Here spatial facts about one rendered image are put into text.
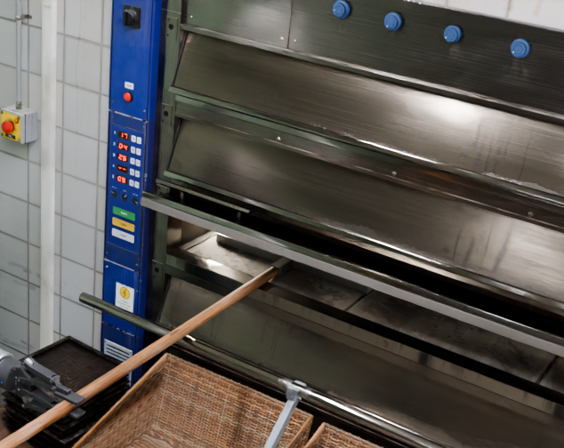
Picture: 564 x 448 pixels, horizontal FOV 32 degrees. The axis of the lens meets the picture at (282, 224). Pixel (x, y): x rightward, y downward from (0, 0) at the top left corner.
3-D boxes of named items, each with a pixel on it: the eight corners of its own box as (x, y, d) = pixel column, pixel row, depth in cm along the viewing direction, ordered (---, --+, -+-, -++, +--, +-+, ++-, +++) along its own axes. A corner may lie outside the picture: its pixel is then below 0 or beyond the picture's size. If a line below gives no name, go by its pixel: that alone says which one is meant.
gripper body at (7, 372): (16, 350, 234) (44, 364, 230) (16, 380, 237) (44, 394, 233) (-7, 363, 228) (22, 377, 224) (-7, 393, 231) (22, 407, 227)
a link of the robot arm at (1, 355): (2, 372, 240) (20, 380, 238) (-27, 388, 233) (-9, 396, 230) (1, 340, 237) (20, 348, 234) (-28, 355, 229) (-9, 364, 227)
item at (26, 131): (15, 132, 325) (15, 103, 321) (37, 140, 320) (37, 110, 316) (-1, 137, 319) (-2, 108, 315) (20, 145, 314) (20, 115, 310)
